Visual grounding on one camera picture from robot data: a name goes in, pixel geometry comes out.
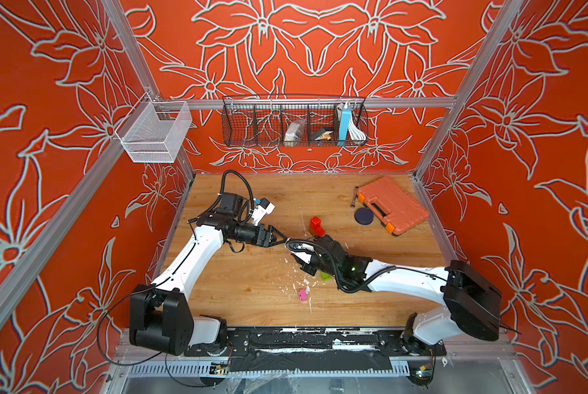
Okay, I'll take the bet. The small red lego brick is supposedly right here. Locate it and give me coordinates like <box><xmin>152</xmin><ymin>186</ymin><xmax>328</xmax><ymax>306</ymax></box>
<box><xmin>310</xmin><ymin>216</ymin><xmax>326</xmax><ymax>237</ymax></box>

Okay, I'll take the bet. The pink lego brick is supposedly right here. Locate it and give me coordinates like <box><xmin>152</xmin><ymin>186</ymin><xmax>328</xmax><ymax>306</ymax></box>
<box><xmin>298</xmin><ymin>289</ymin><xmax>308</xmax><ymax>302</ymax></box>

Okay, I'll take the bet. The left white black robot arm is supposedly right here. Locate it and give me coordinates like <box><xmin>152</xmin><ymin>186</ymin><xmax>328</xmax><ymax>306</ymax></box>
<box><xmin>129</xmin><ymin>170</ymin><xmax>287</xmax><ymax>356</ymax></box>

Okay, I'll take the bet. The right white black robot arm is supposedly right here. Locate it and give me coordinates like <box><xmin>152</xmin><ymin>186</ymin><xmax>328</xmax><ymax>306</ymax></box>
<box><xmin>285</xmin><ymin>235</ymin><xmax>502</xmax><ymax>346</ymax></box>

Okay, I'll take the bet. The dark round disc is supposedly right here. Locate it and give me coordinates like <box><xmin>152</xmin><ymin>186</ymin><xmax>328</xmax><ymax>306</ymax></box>
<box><xmin>354</xmin><ymin>207</ymin><xmax>375</xmax><ymax>226</ymax></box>

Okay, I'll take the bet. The screwdriver bit beside case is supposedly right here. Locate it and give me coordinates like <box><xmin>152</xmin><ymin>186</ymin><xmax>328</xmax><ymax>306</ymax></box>
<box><xmin>350</xmin><ymin>186</ymin><xmax>359</xmax><ymax>208</ymax></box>

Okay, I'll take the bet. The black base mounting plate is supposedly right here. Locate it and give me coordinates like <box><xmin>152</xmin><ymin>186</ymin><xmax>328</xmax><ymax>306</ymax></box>
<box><xmin>184</xmin><ymin>326</ymin><xmax>447</xmax><ymax>372</ymax></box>

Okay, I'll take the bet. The orange plastic tool case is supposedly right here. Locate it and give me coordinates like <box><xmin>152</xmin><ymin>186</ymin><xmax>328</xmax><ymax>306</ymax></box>
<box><xmin>356</xmin><ymin>177</ymin><xmax>430</xmax><ymax>236</ymax></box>

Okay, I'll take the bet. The grey plastic bag in basket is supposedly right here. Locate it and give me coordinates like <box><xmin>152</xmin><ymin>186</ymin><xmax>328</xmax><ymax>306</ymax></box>
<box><xmin>283</xmin><ymin>119</ymin><xmax>306</xmax><ymax>148</ymax></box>

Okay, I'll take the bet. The black item in basket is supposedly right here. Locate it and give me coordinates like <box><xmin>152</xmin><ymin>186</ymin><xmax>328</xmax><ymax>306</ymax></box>
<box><xmin>310</xmin><ymin>127</ymin><xmax>333</xmax><ymax>143</ymax></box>

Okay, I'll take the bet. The light blue box in basket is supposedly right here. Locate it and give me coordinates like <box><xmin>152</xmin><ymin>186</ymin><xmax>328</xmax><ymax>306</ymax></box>
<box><xmin>338</xmin><ymin>105</ymin><xmax>351</xmax><ymax>146</ymax></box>

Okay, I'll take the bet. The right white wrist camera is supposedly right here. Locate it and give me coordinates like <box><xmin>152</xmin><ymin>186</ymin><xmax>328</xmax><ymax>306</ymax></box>
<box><xmin>290</xmin><ymin>246</ymin><xmax>315</xmax><ymax>266</ymax></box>

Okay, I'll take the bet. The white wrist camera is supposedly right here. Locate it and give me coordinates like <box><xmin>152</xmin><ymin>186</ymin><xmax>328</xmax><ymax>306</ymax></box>
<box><xmin>290</xmin><ymin>246</ymin><xmax>315</xmax><ymax>266</ymax></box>
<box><xmin>251</xmin><ymin>199</ymin><xmax>275</xmax><ymax>226</ymax></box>

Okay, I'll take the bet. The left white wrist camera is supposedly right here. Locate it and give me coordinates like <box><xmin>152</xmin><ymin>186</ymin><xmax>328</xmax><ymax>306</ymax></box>
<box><xmin>251</xmin><ymin>199</ymin><xmax>275</xmax><ymax>226</ymax></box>

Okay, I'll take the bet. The black wire wall basket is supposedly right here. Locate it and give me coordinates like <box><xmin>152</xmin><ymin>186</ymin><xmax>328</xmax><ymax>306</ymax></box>
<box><xmin>221</xmin><ymin>95</ymin><xmax>369</xmax><ymax>148</ymax></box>

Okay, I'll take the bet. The white cable bundle in basket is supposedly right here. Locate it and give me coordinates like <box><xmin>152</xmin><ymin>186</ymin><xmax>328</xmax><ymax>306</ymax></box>
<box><xmin>347</xmin><ymin>114</ymin><xmax>368</xmax><ymax>146</ymax></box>

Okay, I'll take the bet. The clear acrylic wall box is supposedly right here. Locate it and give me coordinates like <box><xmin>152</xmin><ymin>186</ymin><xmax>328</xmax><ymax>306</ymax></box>
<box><xmin>118</xmin><ymin>102</ymin><xmax>192</xmax><ymax>164</ymax></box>

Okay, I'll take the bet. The white slotted cable duct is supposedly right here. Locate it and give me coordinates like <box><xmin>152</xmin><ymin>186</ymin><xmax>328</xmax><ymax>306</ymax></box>
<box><xmin>128</xmin><ymin>361</ymin><xmax>229</xmax><ymax>378</ymax></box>

